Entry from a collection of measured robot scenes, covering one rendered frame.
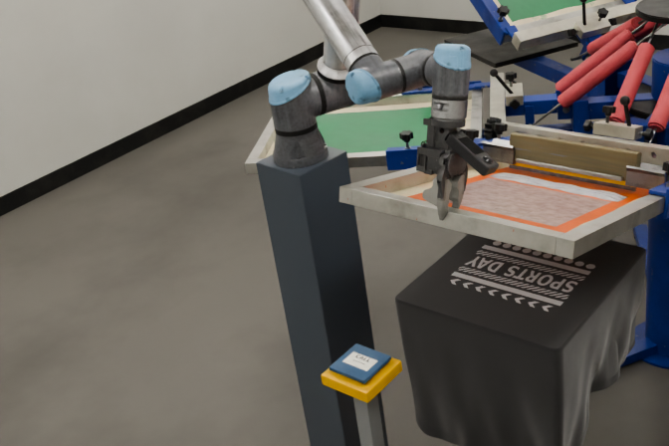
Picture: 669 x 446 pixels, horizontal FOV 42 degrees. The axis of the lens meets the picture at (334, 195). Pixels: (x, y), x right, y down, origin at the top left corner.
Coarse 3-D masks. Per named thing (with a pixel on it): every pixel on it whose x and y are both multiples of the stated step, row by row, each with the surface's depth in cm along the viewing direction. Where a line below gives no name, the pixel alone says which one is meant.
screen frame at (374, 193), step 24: (408, 168) 224; (360, 192) 199; (384, 192) 199; (408, 216) 192; (432, 216) 188; (456, 216) 184; (480, 216) 182; (624, 216) 186; (648, 216) 197; (504, 240) 177; (528, 240) 174; (552, 240) 170; (576, 240) 168; (600, 240) 177
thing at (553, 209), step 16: (544, 192) 218; (560, 192) 219; (624, 192) 221; (640, 192) 222; (496, 208) 202; (512, 208) 202; (528, 208) 203; (544, 208) 203; (560, 208) 204; (576, 208) 204; (592, 208) 205; (608, 208) 206; (528, 224) 190; (544, 224) 190; (560, 224) 191; (576, 224) 191
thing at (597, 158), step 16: (512, 144) 239; (528, 144) 236; (544, 144) 233; (560, 144) 230; (576, 144) 228; (592, 144) 227; (544, 160) 234; (560, 160) 231; (576, 160) 228; (592, 160) 225; (608, 160) 223; (624, 160) 220; (640, 160) 220; (624, 176) 221
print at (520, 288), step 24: (480, 264) 225; (504, 264) 223; (528, 264) 222; (552, 264) 220; (576, 264) 219; (480, 288) 215; (504, 288) 214; (528, 288) 212; (552, 288) 211; (552, 312) 202
